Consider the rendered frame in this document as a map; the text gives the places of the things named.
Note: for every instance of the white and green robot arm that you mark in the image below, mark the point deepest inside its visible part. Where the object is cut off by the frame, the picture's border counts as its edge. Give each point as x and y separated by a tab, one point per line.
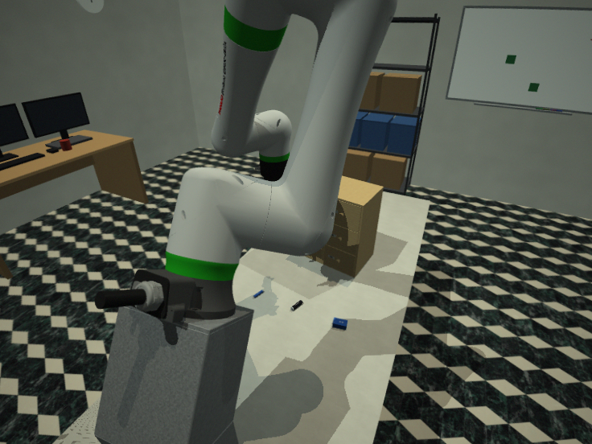
220	213

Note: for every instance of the light wooden chest of drawers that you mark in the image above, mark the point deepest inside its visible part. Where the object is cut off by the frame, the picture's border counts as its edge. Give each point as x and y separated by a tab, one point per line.
368	196

